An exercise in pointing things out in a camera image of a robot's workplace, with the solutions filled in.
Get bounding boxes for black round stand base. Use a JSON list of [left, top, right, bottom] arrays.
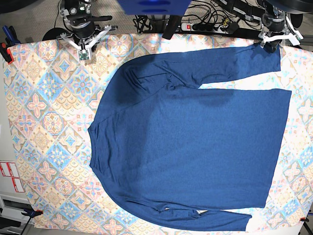
[[42, 27, 71, 41]]

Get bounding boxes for red black clamp left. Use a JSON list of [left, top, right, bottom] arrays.
[[0, 43, 14, 65]]

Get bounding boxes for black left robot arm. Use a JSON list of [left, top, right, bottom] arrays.
[[258, 0, 313, 53]]

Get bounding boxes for blue long-sleeve shirt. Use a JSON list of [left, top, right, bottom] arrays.
[[88, 44, 291, 231]]

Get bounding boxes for black bracket under camera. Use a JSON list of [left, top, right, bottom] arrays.
[[162, 15, 182, 40]]

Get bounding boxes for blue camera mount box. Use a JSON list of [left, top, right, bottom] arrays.
[[117, 0, 191, 16]]

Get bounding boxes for orange clamp lower right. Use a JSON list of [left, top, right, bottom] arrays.
[[300, 217, 309, 222]]

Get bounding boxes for red white label stickers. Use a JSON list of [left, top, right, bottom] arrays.
[[0, 161, 24, 193]]

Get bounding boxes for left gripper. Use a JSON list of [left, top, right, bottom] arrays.
[[259, 14, 304, 48]]

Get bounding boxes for blue clamp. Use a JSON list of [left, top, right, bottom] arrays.
[[21, 209, 43, 218], [2, 25, 21, 47]]

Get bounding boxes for white power strip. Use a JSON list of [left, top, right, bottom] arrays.
[[180, 23, 227, 34]]

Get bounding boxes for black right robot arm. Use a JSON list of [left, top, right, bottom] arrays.
[[57, 0, 117, 50]]

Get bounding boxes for blue clamp lower left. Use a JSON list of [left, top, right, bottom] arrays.
[[21, 209, 43, 218]]

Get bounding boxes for blue clamp upper left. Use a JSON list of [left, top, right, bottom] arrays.
[[2, 25, 21, 47]]

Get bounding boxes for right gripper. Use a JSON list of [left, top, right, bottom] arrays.
[[56, 21, 118, 49]]

